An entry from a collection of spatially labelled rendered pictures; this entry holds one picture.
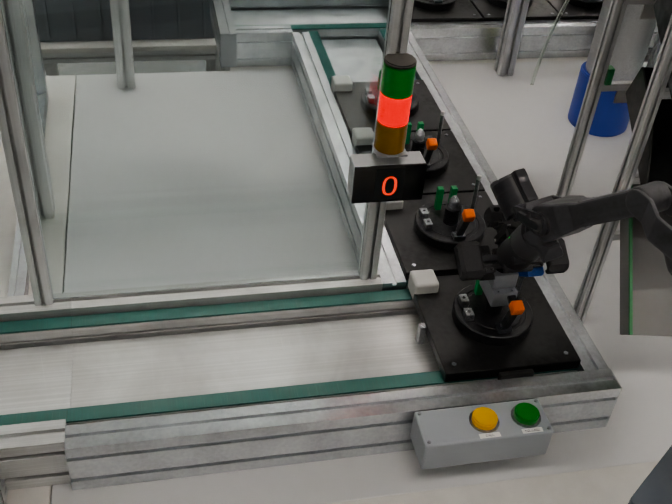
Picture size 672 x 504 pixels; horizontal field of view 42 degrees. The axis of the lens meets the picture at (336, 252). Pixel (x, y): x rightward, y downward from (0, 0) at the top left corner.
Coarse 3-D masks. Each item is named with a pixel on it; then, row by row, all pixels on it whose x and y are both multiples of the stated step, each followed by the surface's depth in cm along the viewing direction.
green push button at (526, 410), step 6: (516, 408) 137; (522, 408) 137; (528, 408) 138; (534, 408) 138; (516, 414) 137; (522, 414) 136; (528, 414) 137; (534, 414) 137; (522, 420) 136; (528, 420) 136; (534, 420) 136
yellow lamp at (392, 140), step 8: (376, 128) 138; (384, 128) 136; (392, 128) 135; (400, 128) 136; (376, 136) 138; (384, 136) 137; (392, 136) 136; (400, 136) 137; (376, 144) 139; (384, 144) 137; (392, 144) 137; (400, 144) 138; (384, 152) 138; (392, 152) 138; (400, 152) 139
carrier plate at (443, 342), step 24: (408, 288) 161; (456, 288) 159; (528, 288) 160; (432, 312) 154; (552, 312) 156; (432, 336) 149; (456, 336) 149; (528, 336) 151; (552, 336) 151; (456, 360) 145; (480, 360) 145; (504, 360) 146; (528, 360) 146; (552, 360) 146; (576, 360) 147
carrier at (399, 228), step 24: (456, 192) 172; (480, 192) 183; (408, 216) 175; (432, 216) 172; (456, 216) 169; (480, 216) 173; (408, 240) 169; (432, 240) 167; (456, 240) 167; (480, 240) 169; (408, 264) 163; (432, 264) 164; (456, 264) 164
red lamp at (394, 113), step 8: (384, 96) 133; (384, 104) 133; (392, 104) 133; (400, 104) 133; (408, 104) 134; (384, 112) 134; (392, 112) 134; (400, 112) 134; (408, 112) 135; (384, 120) 135; (392, 120) 134; (400, 120) 135; (408, 120) 137
